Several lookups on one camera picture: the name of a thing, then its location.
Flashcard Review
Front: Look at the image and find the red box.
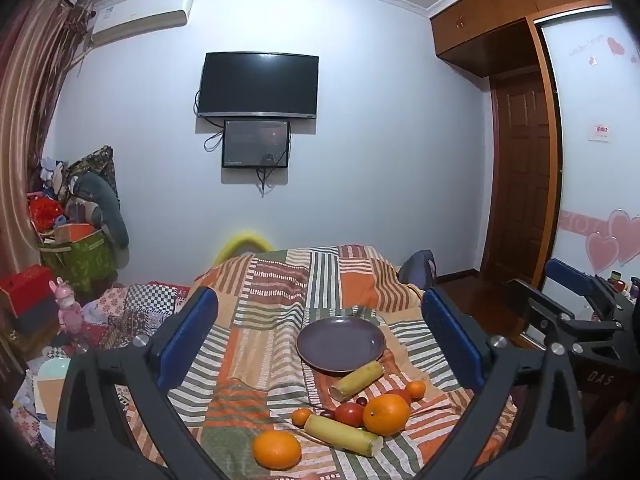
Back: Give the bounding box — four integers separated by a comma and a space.
0, 265, 59, 322

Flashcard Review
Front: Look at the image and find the large orange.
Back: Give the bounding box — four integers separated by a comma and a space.
252, 430, 303, 470
362, 394, 411, 437

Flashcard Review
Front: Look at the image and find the yellow sugarcane piece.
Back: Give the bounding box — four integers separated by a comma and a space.
304, 413, 384, 458
329, 361, 386, 402

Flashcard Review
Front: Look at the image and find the black wall television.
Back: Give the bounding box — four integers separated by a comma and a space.
196, 51, 320, 120

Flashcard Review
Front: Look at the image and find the yellow fuzzy arch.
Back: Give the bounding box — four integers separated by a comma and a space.
212, 230, 274, 266

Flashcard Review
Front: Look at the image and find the white heart-print wardrobe door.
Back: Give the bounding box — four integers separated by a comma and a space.
520, 7, 640, 348

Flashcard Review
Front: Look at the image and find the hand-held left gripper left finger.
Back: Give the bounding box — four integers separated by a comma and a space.
54, 286, 236, 480

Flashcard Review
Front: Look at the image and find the grey plush toy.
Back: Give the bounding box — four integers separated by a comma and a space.
72, 172, 130, 249

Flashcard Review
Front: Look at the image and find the wooden overhead cabinet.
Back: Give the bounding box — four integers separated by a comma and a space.
430, 0, 613, 77

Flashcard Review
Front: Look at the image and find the red plastic bag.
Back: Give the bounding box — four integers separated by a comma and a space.
27, 195, 67, 234

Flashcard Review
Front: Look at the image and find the white air conditioner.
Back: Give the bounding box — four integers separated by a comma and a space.
89, 0, 195, 46

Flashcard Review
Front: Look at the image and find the pink bunny toy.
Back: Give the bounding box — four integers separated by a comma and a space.
49, 277, 84, 334

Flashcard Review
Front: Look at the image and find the black television cable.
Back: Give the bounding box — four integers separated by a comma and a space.
193, 89, 225, 152

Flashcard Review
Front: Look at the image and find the dark blue bag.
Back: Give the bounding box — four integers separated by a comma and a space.
398, 250, 439, 292

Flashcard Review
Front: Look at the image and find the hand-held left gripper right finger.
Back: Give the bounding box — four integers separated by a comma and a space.
421, 287, 588, 480

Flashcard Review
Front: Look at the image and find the dark purple plate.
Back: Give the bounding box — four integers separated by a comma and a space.
296, 317, 386, 374

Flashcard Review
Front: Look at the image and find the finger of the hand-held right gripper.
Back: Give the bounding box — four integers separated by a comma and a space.
504, 279, 624, 350
545, 258, 629, 322

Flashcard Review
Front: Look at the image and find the striped brown curtain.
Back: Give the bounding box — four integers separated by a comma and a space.
0, 0, 96, 281

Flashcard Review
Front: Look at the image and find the black monitor cable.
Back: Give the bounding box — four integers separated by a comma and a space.
256, 152, 282, 197

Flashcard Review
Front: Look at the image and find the green storage box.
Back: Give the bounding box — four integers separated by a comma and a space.
39, 227, 119, 292

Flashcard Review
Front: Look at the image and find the small black monitor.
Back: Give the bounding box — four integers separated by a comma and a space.
222, 119, 291, 169

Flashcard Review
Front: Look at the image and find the striped patchwork blanket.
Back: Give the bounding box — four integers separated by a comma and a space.
127, 245, 519, 480

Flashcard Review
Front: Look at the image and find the brown wooden door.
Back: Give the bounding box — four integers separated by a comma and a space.
481, 72, 559, 282

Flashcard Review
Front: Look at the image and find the dark patterned cushion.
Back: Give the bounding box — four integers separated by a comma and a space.
65, 146, 119, 202

